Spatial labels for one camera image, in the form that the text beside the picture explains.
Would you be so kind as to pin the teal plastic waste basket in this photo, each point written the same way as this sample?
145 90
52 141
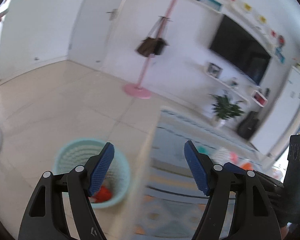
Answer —
77 152

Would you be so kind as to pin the black wall television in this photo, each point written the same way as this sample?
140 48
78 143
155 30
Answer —
237 46

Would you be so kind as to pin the red white cube shelf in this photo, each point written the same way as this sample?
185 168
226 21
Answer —
259 98

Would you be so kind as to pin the framed butterfly picture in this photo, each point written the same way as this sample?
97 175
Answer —
214 70

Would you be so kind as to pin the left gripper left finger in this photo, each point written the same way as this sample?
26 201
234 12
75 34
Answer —
44 217

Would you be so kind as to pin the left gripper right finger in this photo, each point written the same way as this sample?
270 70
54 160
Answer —
253 217

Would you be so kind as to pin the white lower wall shelf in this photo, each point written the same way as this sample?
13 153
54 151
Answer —
244 92

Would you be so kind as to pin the white door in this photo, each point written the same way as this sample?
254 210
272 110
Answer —
91 32

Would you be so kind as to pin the orange trash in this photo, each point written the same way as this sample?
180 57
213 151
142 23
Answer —
103 195

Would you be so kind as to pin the patterned blue area rug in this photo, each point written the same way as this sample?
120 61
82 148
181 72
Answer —
172 204

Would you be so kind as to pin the green potted plant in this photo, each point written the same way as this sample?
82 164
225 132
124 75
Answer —
224 109

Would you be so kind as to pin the pink coat stand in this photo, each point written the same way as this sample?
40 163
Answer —
136 90

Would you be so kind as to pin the brown hanging handbag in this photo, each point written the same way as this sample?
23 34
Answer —
153 45

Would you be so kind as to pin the white refrigerator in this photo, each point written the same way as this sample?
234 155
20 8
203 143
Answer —
280 116

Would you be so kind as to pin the black acoustic guitar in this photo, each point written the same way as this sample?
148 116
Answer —
248 125

